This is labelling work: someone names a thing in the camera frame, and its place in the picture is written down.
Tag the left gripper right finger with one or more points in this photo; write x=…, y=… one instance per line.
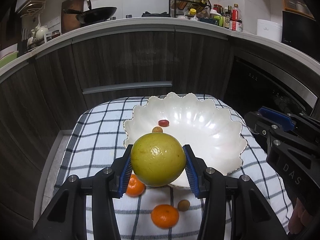
x=251, y=215

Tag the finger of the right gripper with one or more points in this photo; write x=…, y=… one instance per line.
x=290, y=122
x=260, y=127

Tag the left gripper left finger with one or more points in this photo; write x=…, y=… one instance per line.
x=65, y=215

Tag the small orange mandarin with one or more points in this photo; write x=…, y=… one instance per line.
x=135, y=187

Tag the large orange mandarin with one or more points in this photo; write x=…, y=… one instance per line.
x=165, y=216

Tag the yellow-green round citrus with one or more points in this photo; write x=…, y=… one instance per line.
x=157, y=159

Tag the person's right hand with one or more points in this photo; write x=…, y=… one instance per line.
x=300, y=218

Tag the white scalloped gold-rimmed bowl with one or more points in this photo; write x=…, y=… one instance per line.
x=210, y=132

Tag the tan longan on cloth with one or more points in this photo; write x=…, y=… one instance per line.
x=183, y=205

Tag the white black checked cloth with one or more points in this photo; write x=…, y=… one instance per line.
x=98, y=138

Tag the black microwave oven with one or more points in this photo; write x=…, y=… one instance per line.
x=301, y=33

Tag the red grape in bowl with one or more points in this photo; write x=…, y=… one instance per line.
x=163, y=123

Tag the tan longan in bowl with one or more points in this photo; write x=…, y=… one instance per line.
x=157, y=129

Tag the green container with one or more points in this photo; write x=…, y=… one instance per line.
x=218, y=20

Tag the red-capped sauce bottle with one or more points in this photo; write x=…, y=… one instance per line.
x=235, y=20

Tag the yellow-lid jar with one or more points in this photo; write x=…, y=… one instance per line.
x=192, y=15

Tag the white teapot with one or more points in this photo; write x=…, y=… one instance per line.
x=39, y=32

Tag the black wok pan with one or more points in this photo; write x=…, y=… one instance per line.
x=92, y=15

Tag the black wire spice rack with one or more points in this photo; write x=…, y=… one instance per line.
x=183, y=7

